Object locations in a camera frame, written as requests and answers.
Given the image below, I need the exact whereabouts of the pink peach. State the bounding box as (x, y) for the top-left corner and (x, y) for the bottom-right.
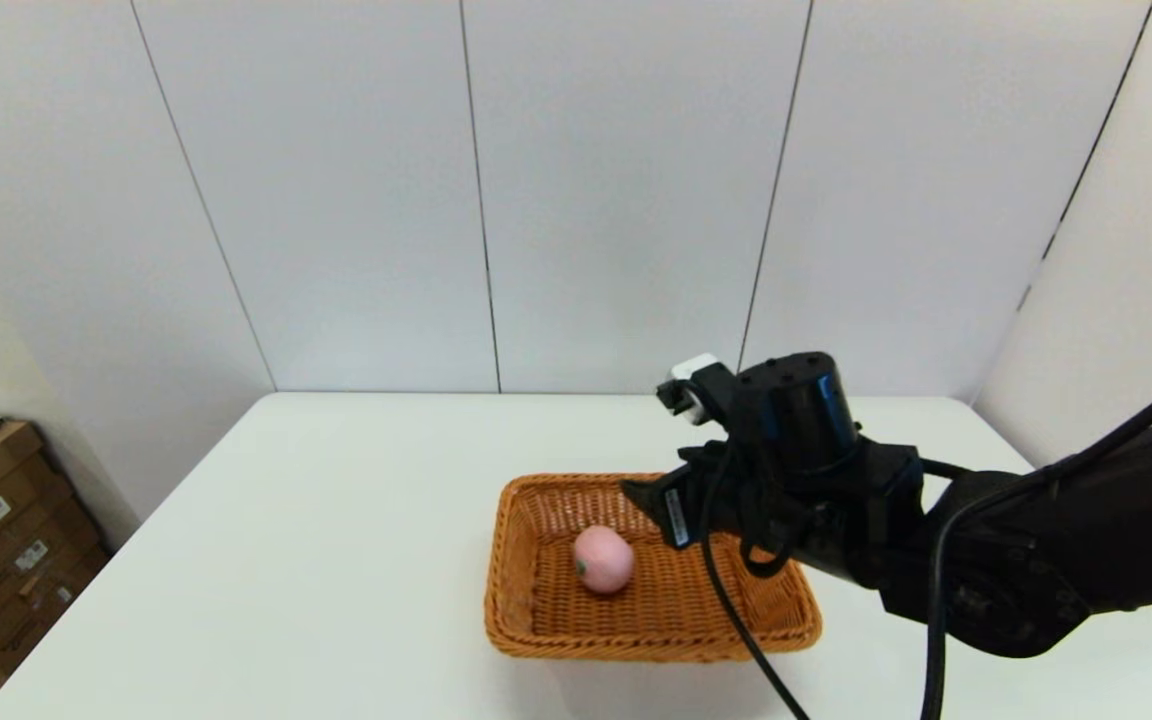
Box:
(573, 525), (636, 596)

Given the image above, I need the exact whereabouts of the orange wicker basket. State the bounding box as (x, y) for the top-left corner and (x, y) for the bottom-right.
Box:
(484, 472), (824, 663)

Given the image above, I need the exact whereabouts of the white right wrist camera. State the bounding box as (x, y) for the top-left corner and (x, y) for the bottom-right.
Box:
(656, 352), (737, 427)

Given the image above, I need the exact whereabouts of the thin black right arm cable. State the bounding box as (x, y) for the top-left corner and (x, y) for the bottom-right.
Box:
(700, 440), (812, 720)

